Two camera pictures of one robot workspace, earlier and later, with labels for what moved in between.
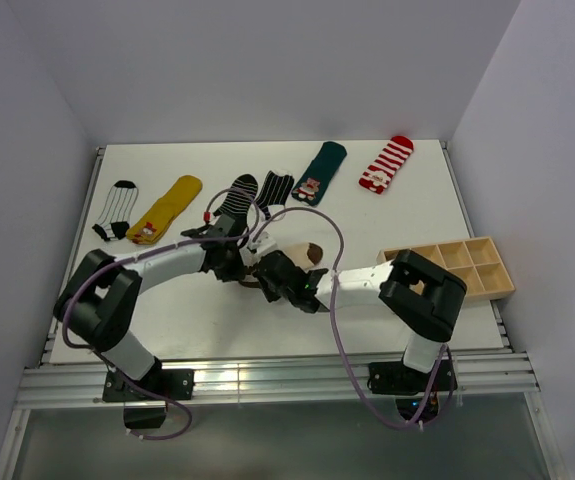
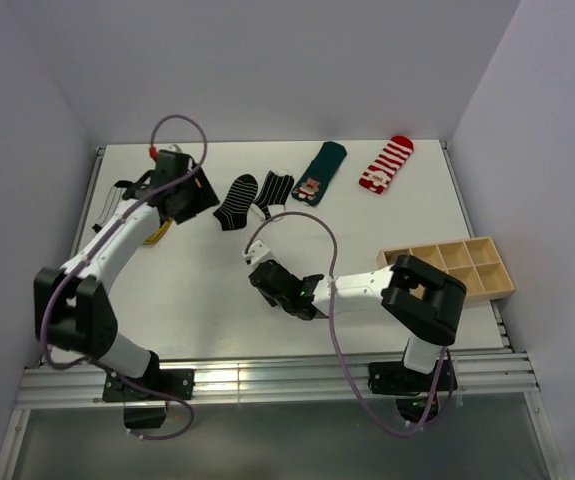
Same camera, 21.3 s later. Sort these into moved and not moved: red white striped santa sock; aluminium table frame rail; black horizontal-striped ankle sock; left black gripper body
Moved: left black gripper body
Not moved: aluminium table frame rail; red white striped santa sock; black horizontal-striped ankle sock
